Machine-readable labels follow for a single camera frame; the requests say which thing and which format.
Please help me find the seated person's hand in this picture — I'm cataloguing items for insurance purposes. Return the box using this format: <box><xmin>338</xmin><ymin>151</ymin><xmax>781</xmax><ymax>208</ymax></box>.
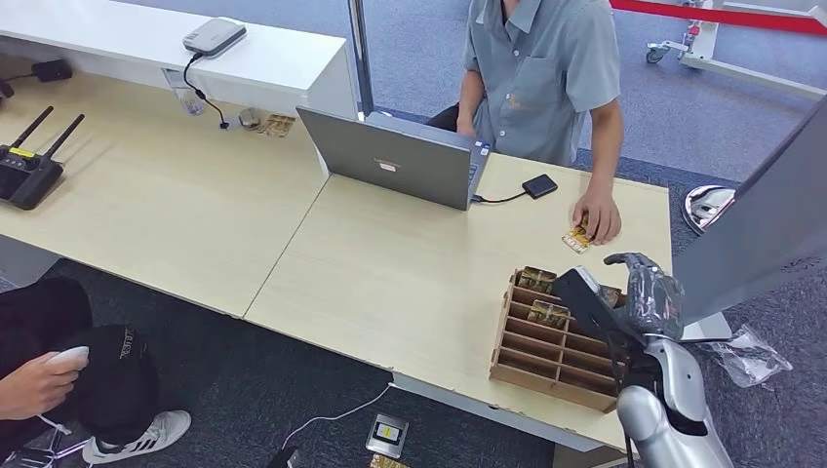
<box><xmin>0</xmin><ymin>351</ymin><xmax>83</xmax><ymax>424</ymax></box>

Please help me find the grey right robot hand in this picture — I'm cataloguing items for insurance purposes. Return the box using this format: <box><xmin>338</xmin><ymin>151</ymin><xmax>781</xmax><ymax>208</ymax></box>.
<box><xmin>603</xmin><ymin>252</ymin><xmax>687</xmax><ymax>342</ymax></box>

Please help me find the person's left hand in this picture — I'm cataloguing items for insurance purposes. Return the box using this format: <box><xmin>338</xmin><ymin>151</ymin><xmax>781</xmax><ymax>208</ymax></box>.
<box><xmin>571</xmin><ymin>188</ymin><xmax>623</xmax><ymax>248</ymax></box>

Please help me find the stack of golden cards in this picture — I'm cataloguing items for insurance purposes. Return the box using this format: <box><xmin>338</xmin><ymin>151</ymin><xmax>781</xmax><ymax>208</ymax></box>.
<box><xmin>560</xmin><ymin>221</ymin><xmax>595</xmax><ymax>255</ymax></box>

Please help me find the white handheld device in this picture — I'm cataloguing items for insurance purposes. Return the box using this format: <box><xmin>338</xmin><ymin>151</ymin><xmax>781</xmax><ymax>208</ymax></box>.
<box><xmin>44</xmin><ymin>345</ymin><xmax>91</xmax><ymax>371</ymax></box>

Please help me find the seated person in black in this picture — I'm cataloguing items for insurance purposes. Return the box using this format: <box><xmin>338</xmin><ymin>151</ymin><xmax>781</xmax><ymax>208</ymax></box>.
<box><xmin>0</xmin><ymin>277</ymin><xmax>193</xmax><ymax>468</ymax></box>

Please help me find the person in grey shirt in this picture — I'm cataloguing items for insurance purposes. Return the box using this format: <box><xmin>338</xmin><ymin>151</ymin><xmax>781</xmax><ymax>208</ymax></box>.
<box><xmin>454</xmin><ymin>0</ymin><xmax>625</xmax><ymax>248</ymax></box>

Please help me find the wooden card organizer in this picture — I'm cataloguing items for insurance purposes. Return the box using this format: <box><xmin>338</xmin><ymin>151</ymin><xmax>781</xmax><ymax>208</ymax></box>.
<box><xmin>488</xmin><ymin>267</ymin><xmax>630</xmax><ymax>415</ymax></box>

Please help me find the black external drive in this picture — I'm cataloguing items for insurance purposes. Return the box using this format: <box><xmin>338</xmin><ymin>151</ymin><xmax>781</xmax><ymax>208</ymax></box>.
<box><xmin>521</xmin><ymin>174</ymin><xmax>560</xmax><ymax>201</ymax></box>

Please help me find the grey laptop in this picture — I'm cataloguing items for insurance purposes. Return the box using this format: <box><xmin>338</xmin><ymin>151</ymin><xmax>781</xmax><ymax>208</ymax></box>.
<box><xmin>295</xmin><ymin>105</ymin><xmax>493</xmax><ymax>213</ymax></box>

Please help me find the chrome stanchion base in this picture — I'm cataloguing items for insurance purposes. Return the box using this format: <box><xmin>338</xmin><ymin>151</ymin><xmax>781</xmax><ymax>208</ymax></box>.
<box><xmin>681</xmin><ymin>184</ymin><xmax>737</xmax><ymax>236</ymax></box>

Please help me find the clear plastic bag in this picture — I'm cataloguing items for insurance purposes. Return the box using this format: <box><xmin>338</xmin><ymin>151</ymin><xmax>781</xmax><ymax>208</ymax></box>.
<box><xmin>700</xmin><ymin>323</ymin><xmax>795</xmax><ymax>389</ymax></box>

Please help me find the white sneaker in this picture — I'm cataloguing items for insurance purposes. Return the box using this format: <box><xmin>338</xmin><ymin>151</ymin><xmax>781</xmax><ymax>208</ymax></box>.
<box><xmin>81</xmin><ymin>409</ymin><xmax>193</xmax><ymax>467</ymax></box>

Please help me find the metal pole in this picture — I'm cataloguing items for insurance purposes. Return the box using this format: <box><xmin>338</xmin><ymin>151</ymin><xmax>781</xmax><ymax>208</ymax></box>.
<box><xmin>345</xmin><ymin>0</ymin><xmax>376</xmax><ymax>118</ymax></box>

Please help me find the grey monitor panel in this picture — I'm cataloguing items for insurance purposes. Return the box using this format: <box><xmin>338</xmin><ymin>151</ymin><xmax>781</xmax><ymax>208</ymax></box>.
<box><xmin>670</xmin><ymin>95</ymin><xmax>827</xmax><ymax>344</ymax></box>

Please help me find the pile of golden cards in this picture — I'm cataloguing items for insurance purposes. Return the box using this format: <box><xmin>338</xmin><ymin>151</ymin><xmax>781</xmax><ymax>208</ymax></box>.
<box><xmin>257</xmin><ymin>114</ymin><xmax>297</xmax><ymax>138</ymax></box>

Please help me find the white counter shelf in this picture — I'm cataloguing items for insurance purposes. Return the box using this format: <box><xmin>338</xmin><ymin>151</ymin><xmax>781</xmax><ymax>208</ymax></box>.
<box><xmin>0</xmin><ymin>0</ymin><xmax>359</xmax><ymax>122</ymax></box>

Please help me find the black remote controller with antennas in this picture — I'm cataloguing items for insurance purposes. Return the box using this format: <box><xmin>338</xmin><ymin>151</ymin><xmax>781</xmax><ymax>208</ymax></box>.
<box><xmin>0</xmin><ymin>105</ymin><xmax>86</xmax><ymax>212</ymax></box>

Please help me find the red barrier belt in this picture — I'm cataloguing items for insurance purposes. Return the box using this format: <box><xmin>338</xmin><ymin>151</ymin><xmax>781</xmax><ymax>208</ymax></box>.
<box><xmin>608</xmin><ymin>0</ymin><xmax>827</xmax><ymax>37</ymax></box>

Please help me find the grey box device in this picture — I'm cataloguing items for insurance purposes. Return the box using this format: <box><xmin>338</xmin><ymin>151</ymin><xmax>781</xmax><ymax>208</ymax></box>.
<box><xmin>181</xmin><ymin>17</ymin><xmax>248</xmax><ymax>59</ymax></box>

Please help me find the clear plastic cup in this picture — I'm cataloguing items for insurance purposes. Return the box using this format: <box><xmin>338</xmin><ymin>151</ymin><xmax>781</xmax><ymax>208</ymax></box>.
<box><xmin>173</xmin><ymin>85</ymin><xmax>207</xmax><ymax>118</ymax></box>

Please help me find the grey floor device yellow label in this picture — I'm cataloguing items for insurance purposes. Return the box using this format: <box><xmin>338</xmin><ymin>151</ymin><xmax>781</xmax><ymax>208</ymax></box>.
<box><xmin>365</xmin><ymin>412</ymin><xmax>411</xmax><ymax>460</ymax></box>

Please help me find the black power adapter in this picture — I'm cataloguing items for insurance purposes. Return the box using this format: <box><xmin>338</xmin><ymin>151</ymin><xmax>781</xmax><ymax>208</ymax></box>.
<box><xmin>30</xmin><ymin>58</ymin><xmax>74</xmax><ymax>84</ymax></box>

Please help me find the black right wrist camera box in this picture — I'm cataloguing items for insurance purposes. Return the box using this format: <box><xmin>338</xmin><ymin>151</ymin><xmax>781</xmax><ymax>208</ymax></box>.
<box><xmin>551</xmin><ymin>265</ymin><xmax>648</xmax><ymax>351</ymax></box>

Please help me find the black drive cable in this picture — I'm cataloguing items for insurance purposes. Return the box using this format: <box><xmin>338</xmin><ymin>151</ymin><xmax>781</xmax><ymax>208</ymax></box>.
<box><xmin>471</xmin><ymin>190</ymin><xmax>529</xmax><ymax>206</ymax></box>

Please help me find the white wheeled frame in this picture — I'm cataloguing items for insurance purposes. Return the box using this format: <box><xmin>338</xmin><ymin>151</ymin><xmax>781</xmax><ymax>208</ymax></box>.
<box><xmin>645</xmin><ymin>0</ymin><xmax>827</xmax><ymax>102</ymax></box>

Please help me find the black power cable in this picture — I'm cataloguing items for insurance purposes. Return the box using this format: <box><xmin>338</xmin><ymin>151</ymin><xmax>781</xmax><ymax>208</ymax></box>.
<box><xmin>181</xmin><ymin>53</ymin><xmax>231</xmax><ymax>131</ymax></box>

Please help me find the white floor cable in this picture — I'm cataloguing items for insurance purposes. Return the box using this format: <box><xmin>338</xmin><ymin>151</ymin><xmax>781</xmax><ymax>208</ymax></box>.
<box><xmin>281</xmin><ymin>381</ymin><xmax>396</xmax><ymax>450</ymax></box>

